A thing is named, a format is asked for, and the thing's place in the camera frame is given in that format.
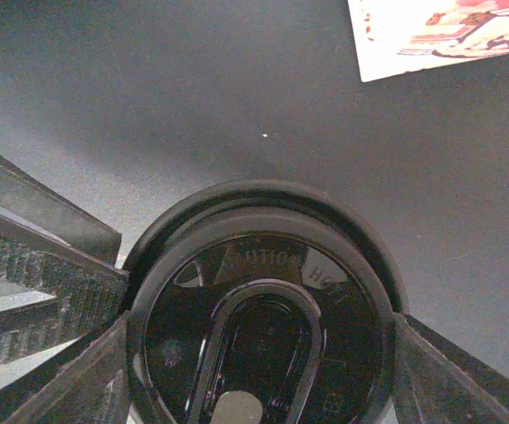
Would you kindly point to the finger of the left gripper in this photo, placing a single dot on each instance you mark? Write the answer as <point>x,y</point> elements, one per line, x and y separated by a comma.
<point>58,279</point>

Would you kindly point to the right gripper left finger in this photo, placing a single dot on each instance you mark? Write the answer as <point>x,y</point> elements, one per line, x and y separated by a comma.
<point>91,388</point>

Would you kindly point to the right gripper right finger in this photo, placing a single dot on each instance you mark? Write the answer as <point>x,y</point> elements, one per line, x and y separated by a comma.
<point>435,381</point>

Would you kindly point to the black coffee lid front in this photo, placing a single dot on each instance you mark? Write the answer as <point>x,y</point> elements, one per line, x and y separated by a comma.
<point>261,301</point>

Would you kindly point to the printed Cream Bear paper bag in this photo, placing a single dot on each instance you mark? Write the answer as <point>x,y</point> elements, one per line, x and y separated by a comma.
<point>396,37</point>

